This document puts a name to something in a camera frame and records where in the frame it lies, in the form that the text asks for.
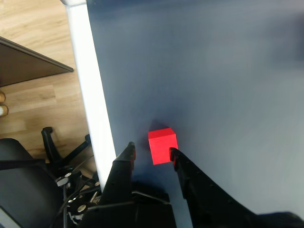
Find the red cube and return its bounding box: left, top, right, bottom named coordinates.
left=147, top=127, right=179, bottom=166

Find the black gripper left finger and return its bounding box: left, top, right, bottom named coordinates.
left=99, top=141, right=137, bottom=207

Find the dark brown desk panel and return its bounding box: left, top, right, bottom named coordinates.
left=0, top=35, right=75, bottom=87

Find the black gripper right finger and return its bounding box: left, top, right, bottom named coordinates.
left=169, top=147, right=264, bottom=228

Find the black office chair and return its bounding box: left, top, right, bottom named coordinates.
left=0, top=126, right=103, bottom=228

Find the silver aluminium table rail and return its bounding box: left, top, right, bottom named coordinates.
left=60, top=0, right=117, bottom=189

